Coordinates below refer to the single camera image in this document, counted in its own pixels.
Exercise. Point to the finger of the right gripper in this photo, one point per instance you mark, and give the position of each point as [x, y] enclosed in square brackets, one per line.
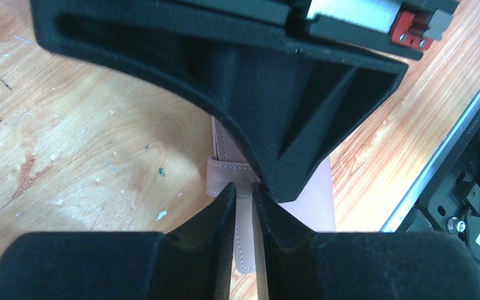
[286, 101]

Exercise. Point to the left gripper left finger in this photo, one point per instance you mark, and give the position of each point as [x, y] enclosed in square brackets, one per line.
[193, 261]

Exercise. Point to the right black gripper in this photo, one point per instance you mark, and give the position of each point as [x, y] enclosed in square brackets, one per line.
[400, 28]

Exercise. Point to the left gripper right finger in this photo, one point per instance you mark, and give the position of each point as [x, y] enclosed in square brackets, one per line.
[295, 262]

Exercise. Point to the pink leather card holder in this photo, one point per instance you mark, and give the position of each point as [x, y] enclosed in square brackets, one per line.
[314, 207]

